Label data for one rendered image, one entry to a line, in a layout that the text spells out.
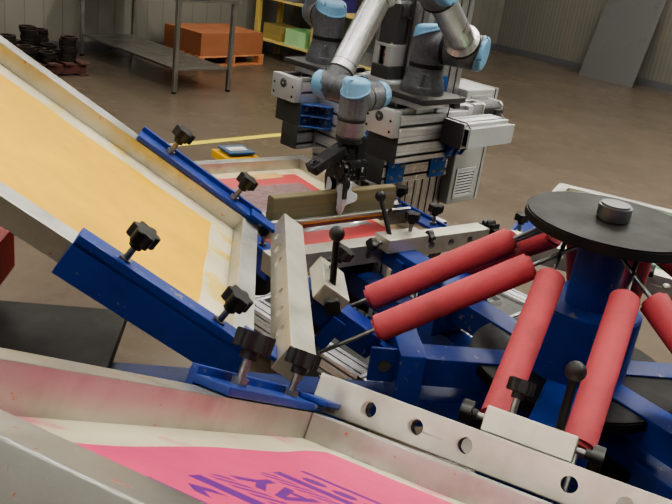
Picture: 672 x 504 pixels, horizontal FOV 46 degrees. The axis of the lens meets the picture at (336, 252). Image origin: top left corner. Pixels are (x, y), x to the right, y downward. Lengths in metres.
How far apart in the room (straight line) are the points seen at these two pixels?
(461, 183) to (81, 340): 2.04
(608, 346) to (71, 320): 1.02
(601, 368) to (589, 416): 0.09
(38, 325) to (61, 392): 1.09
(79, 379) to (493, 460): 0.62
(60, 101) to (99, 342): 0.47
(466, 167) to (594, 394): 2.13
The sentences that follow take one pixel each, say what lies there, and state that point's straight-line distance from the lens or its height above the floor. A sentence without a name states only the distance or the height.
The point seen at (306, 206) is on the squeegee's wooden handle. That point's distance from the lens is 2.11.
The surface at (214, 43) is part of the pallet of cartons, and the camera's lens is 9.90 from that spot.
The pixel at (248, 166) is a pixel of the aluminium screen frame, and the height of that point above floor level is 0.97.
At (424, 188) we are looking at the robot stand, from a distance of 3.20.
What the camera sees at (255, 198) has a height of 0.96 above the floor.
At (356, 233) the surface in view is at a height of 0.96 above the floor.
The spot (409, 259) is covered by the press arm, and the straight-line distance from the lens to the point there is 1.90.
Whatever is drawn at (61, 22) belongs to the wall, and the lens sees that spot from 9.98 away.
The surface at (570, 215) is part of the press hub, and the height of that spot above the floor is 1.32.
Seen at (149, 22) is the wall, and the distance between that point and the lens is 10.53.
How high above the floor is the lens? 1.74
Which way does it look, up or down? 22 degrees down
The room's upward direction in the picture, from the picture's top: 8 degrees clockwise
